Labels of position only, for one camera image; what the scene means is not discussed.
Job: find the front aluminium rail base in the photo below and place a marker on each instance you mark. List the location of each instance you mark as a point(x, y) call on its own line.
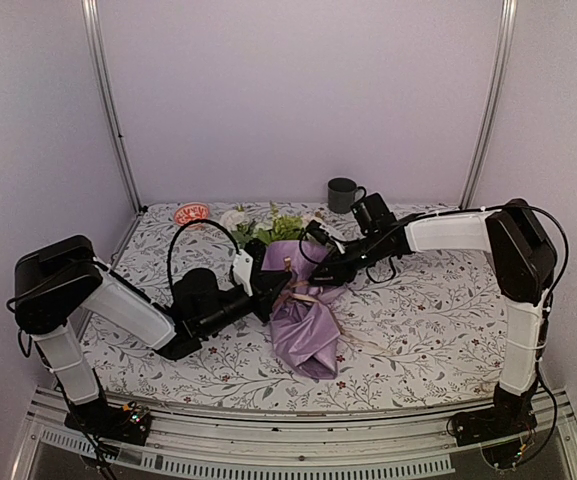
point(201, 442)

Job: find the green white flower sprig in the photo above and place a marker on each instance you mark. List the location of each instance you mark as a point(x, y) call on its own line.
point(277, 222)

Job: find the white rose long stem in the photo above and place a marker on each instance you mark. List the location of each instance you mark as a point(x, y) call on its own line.
point(238, 222)

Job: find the beige raffia ribbon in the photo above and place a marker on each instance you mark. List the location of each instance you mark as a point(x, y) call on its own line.
point(303, 324)

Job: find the red patterned ceramic bowl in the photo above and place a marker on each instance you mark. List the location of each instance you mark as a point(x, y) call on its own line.
point(191, 211)

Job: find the right aluminium frame post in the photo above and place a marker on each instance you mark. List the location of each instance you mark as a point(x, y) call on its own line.
point(499, 68)

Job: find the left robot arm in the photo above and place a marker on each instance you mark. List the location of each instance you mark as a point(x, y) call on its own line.
point(53, 282)

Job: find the purple pink wrapping paper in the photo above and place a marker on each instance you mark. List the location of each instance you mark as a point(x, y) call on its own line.
point(303, 254)

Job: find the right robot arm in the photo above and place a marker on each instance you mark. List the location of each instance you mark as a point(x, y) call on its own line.
point(523, 259)

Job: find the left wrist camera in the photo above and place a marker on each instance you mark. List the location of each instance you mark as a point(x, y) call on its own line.
point(241, 271)

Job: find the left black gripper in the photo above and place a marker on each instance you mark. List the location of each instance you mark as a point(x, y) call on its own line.
point(266, 287)

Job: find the left aluminium frame post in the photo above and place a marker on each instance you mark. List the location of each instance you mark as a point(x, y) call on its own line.
point(93, 31)

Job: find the aluminium frame post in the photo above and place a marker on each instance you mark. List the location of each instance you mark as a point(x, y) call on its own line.
point(499, 68)
point(93, 31)

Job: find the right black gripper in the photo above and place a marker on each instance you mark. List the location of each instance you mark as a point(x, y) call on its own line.
point(336, 268)

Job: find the dark grey metal mug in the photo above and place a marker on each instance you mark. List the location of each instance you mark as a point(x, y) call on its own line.
point(342, 193)

